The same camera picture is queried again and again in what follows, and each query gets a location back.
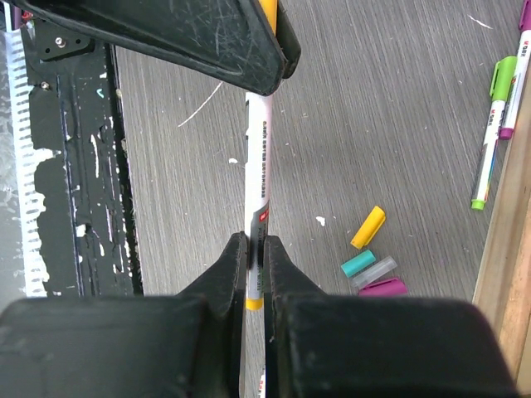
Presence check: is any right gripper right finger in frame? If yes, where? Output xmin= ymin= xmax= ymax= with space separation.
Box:
xmin=264 ymin=236 xmax=519 ymax=397

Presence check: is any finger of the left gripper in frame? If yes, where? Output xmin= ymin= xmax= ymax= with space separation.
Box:
xmin=275 ymin=1 xmax=301 ymax=80
xmin=13 ymin=1 xmax=286 ymax=95

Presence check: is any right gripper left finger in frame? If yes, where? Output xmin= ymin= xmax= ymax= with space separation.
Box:
xmin=1 ymin=233 xmax=247 ymax=397

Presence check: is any teal pen cap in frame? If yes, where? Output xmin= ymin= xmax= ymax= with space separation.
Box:
xmin=341 ymin=250 xmax=376 ymax=278

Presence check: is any clear purple pen cap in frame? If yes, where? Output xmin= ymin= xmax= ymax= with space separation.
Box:
xmin=351 ymin=256 xmax=397 ymax=289

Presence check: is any magenta pen cap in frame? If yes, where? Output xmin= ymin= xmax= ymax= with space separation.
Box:
xmin=358 ymin=278 xmax=407 ymax=297

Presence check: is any yellow pen cap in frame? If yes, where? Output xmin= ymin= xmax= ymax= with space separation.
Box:
xmin=351 ymin=206 xmax=386 ymax=250

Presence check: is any green cap marker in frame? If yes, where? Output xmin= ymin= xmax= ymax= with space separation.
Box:
xmin=470 ymin=56 xmax=517 ymax=211

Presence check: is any magenta cap marker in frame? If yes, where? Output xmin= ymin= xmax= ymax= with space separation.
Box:
xmin=499 ymin=0 xmax=530 ymax=140

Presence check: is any wooden clothes rack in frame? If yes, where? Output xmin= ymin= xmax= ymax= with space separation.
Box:
xmin=473 ymin=82 xmax=530 ymax=393

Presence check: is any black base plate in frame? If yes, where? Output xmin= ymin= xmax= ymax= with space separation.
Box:
xmin=22 ymin=19 xmax=143 ymax=296

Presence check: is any grey cable duct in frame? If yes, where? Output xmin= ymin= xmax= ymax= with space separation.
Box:
xmin=5 ymin=30 xmax=55 ymax=298

